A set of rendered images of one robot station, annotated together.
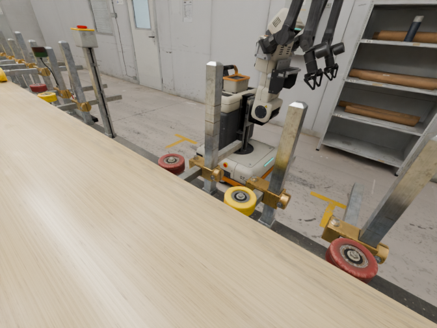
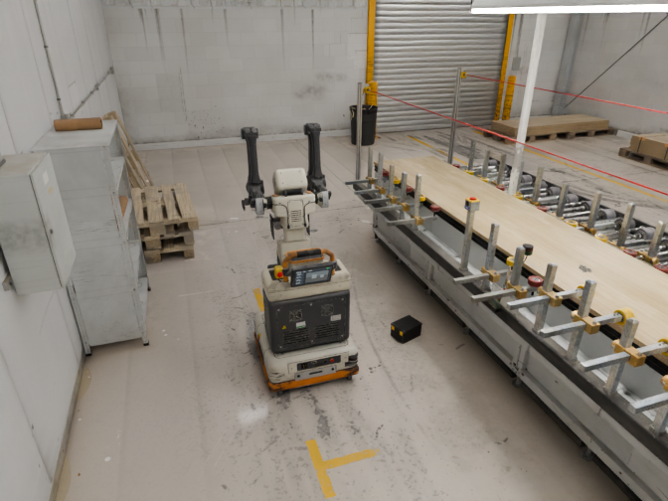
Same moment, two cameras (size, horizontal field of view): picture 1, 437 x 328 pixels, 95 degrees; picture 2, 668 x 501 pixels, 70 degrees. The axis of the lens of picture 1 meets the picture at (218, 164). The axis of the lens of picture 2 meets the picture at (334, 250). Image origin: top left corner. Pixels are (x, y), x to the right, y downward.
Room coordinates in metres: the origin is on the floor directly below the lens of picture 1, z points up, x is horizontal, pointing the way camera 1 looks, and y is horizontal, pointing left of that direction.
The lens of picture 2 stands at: (3.92, 1.67, 2.28)
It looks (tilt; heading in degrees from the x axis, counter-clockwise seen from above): 26 degrees down; 217
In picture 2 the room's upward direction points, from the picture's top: straight up
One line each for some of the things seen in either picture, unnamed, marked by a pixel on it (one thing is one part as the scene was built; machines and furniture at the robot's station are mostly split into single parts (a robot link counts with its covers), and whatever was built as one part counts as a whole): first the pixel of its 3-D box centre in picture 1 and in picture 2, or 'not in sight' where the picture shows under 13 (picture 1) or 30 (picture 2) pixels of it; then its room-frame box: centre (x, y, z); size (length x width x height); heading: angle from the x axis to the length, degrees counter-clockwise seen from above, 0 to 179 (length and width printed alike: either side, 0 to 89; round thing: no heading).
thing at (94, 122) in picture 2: not in sight; (79, 124); (2.23, -1.86, 1.59); 0.30 x 0.08 x 0.08; 145
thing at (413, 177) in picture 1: (376, 227); (391, 190); (0.33, -0.38, 0.88); 0.04 x 0.04 x 0.48; 55
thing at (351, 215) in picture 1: (348, 225); (387, 200); (0.39, -0.38, 0.81); 0.43 x 0.03 x 0.04; 145
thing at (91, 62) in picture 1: (101, 97); (467, 241); (1.04, 0.63, 0.93); 0.05 x 0.05 x 0.45; 55
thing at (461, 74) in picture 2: not in sight; (455, 122); (-1.05, -0.41, 1.25); 0.15 x 0.08 x 1.10; 55
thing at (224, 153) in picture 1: (211, 162); (412, 221); (0.68, 0.03, 0.80); 0.43 x 0.03 x 0.04; 145
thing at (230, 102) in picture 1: (235, 115); (305, 298); (1.84, -0.13, 0.59); 0.55 x 0.34 x 0.83; 144
